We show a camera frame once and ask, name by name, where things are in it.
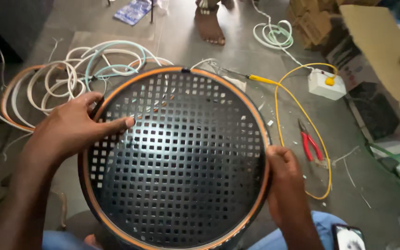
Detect mint green light strip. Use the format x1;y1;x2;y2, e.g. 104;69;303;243
84;41;147;91

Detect person's right hand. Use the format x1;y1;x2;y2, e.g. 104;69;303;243
266;145;305;228

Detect yellow cable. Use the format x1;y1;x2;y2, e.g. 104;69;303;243
274;62;339;201

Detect round black perforated metal panel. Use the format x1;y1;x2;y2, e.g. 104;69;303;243
78;66;273;250

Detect orange flexible light strip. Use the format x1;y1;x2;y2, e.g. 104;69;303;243
1;58;174;133

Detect tangle of white light strips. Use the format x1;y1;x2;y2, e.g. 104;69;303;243
0;39;218;153

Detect black square box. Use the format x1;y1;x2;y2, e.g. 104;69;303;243
347;81;400;141

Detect stack of cardboard boxes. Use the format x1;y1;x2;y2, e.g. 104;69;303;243
286;0;343;51

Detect person's left hand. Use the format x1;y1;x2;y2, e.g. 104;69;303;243
32;91;135;161

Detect black smartphone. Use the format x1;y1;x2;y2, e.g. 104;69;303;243
332;224;366;250

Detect person's blue trousers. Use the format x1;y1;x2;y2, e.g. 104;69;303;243
42;210;351;250

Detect white socket box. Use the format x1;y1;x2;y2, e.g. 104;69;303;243
308;68;347;101

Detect red handled pliers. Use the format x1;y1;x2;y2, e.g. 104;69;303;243
297;118;325;162

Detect yellow handled soldering iron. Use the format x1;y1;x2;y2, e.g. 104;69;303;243
221;67;281;87

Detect coil of white green strip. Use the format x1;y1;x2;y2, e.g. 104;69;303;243
251;0;314;72

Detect blue printed plastic packet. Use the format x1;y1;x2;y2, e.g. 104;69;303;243
113;0;153;26

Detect flat cardboard sheet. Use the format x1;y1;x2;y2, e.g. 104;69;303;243
339;4;400;137

